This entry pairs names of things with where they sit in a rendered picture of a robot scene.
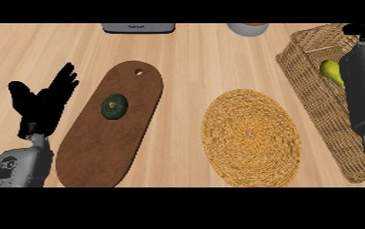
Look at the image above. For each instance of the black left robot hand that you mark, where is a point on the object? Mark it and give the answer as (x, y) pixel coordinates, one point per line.
(44, 107)

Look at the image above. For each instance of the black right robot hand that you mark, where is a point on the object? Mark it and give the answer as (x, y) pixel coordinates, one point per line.
(353, 29)

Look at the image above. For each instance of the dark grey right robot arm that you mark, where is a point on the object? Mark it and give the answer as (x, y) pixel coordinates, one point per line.
(354, 91)

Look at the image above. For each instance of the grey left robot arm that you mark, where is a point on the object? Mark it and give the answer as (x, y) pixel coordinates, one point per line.
(23, 166)

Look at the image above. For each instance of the yellow-green pear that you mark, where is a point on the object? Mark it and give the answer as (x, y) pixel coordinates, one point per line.
(332, 72)

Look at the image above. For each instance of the brown wicker basket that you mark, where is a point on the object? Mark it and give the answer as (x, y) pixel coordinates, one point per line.
(316, 110)

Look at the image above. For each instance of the round woven straw placemat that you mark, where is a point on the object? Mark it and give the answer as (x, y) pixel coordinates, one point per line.
(251, 138)

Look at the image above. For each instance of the dark green round vegetable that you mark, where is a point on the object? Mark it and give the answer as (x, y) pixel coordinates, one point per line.
(114, 106)

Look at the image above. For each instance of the brown oval cutting board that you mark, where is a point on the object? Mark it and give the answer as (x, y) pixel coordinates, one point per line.
(111, 136)

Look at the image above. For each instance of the grey round bowl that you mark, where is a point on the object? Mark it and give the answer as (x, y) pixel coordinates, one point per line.
(248, 29)

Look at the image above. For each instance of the grey flat appliance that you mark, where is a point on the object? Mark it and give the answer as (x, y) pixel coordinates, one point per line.
(137, 28)

